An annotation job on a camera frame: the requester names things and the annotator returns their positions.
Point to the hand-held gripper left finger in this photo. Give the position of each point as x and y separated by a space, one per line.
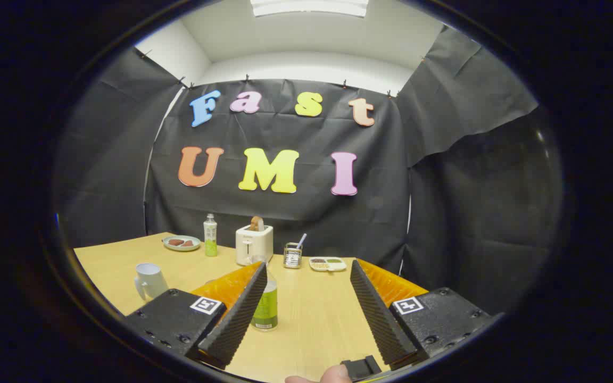
242 311

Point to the green juice bottle without cap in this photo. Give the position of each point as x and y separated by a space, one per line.
266 309

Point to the white divided snack dish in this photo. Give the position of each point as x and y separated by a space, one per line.
328 264

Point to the bread slice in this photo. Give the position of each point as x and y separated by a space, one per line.
257 223

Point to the wooden table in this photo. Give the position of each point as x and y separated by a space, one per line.
312 324

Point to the tall capped green bottle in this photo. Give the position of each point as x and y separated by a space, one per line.
210 239

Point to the white cup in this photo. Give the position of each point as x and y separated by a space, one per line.
152 280

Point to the white toaster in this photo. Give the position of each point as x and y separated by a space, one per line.
253 246

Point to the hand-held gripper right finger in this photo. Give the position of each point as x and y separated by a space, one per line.
378 314

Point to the black backdrop cloth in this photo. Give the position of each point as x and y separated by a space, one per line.
296 207

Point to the ceiling light panel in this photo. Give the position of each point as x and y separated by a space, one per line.
309 6

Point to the grey plate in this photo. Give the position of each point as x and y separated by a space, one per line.
180 247

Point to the metal utensil holder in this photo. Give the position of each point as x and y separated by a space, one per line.
292 256

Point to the white blue straw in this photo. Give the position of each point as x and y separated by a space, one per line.
301 240

